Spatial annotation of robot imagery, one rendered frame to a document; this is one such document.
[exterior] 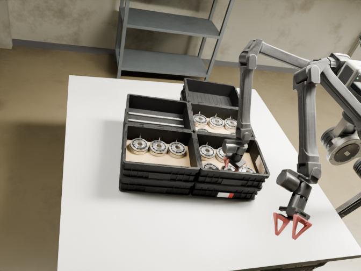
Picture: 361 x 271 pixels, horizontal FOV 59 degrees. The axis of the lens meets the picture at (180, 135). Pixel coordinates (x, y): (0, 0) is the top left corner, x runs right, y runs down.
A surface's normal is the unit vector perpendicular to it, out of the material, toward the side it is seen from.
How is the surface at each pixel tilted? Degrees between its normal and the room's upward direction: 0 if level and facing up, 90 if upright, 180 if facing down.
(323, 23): 90
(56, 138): 0
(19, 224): 0
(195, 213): 0
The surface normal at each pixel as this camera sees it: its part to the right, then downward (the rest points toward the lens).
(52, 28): 0.22, 0.67
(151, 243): 0.22, -0.74
